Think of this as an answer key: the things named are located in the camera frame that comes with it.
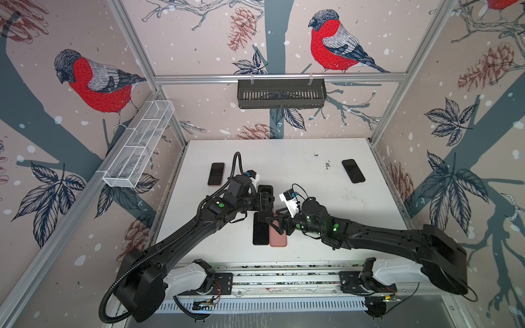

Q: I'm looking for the pink phone case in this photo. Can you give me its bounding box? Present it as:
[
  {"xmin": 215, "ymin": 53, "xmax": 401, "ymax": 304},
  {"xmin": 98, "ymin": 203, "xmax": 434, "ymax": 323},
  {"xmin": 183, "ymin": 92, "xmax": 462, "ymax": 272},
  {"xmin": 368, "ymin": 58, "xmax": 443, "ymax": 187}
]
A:
[{"xmin": 269, "ymin": 220, "xmax": 287, "ymax": 247}]

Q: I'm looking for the black phone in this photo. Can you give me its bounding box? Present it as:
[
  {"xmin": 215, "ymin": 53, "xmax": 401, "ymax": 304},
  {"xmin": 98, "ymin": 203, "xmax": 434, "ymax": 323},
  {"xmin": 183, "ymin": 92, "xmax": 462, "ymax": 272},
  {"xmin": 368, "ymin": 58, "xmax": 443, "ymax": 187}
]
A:
[
  {"xmin": 207, "ymin": 163, "xmax": 225, "ymax": 186},
  {"xmin": 252, "ymin": 212, "xmax": 269, "ymax": 246},
  {"xmin": 342, "ymin": 159, "xmax": 366, "ymax": 184},
  {"xmin": 257, "ymin": 184, "xmax": 273, "ymax": 196}
]

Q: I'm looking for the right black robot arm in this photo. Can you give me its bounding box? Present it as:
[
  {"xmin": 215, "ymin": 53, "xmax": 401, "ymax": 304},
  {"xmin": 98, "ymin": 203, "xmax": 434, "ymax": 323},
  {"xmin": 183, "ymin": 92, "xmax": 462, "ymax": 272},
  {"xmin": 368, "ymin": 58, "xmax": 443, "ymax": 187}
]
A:
[{"xmin": 266, "ymin": 198, "xmax": 469, "ymax": 295}]

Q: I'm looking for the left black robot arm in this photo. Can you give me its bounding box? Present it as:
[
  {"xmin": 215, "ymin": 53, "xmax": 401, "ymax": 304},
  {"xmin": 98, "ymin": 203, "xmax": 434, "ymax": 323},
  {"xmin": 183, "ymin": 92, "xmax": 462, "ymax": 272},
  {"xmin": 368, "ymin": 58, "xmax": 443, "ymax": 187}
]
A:
[{"xmin": 98, "ymin": 174, "xmax": 275, "ymax": 324}]

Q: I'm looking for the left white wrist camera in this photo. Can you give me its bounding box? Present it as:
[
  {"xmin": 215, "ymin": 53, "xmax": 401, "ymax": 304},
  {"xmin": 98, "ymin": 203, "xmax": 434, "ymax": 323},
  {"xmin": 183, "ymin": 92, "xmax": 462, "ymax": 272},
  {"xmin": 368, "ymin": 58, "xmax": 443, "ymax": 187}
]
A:
[{"xmin": 243, "ymin": 170, "xmax": 261, "ymax": 188}]

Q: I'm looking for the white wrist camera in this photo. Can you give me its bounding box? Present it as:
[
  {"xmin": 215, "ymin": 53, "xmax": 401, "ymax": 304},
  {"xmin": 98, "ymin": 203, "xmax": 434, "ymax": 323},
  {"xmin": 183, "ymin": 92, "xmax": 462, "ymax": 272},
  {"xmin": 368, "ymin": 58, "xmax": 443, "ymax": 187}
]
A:
[
  {"xmin": 279, "ymin": 189, "xmax": 300, "ymax": 218},
  {"xmin": 243, "ymin": 170, "xmax": 261, "ymax": 188}
]

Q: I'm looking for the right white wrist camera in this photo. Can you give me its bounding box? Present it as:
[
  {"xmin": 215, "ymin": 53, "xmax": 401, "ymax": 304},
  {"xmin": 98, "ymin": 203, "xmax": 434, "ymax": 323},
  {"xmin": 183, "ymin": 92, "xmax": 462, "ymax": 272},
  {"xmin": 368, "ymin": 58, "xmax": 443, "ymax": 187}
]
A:
[{"xmin": 279, "ymin": 189, "xmax": 300, "ymax": 218}]

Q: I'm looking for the left black corrugated cable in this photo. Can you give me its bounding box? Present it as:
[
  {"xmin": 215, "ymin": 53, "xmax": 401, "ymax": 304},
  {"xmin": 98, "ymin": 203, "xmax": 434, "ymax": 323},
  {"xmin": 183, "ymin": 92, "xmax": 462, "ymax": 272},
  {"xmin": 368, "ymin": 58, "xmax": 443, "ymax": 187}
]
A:
[{"xmin": 97, "ymin": 151, "xmax": 247, "ymax": 324}]

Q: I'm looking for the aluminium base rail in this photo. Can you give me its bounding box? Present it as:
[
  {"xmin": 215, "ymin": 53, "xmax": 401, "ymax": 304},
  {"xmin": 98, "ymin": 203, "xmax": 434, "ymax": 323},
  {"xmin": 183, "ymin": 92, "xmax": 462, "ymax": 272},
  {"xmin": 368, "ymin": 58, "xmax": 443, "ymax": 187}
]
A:
[{"xmin": 118, "ymin": 262, "xmax": 448, "ymax": 300}]

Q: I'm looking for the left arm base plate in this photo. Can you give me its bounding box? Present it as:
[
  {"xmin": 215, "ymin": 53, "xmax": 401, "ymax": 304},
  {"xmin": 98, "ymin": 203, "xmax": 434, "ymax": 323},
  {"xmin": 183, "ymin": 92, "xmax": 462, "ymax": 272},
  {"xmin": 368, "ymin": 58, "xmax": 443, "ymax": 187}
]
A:
[{"xmin": 196, "ymin": 273, "xmax": 233, "ymax": 296}]

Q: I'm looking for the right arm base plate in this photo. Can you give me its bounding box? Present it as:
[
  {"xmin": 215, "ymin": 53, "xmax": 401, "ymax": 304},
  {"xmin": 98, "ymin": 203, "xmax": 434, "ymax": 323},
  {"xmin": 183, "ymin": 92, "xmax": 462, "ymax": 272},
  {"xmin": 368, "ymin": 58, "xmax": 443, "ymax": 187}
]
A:
[{"xmin": 339, "ymin": 271, "xmax": 397, "ymax": 297}]

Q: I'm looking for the black hanging wire basket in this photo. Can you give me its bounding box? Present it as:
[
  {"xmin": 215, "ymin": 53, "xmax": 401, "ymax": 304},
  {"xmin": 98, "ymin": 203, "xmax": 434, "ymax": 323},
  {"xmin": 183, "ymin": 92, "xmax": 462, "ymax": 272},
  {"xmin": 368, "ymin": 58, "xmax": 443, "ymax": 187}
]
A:
[{"xmin": 237, "ymin": 79, "xmax": 327, "ymax": 109}]

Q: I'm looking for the white mesh wall tray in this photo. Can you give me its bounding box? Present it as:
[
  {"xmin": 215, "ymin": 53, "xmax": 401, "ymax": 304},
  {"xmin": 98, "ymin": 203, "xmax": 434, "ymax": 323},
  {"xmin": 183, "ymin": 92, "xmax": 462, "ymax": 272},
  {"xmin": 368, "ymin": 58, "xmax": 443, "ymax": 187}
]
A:
[{"xmin": 103, "ymin": 100, "xmax": 174, "ymax": 188}]

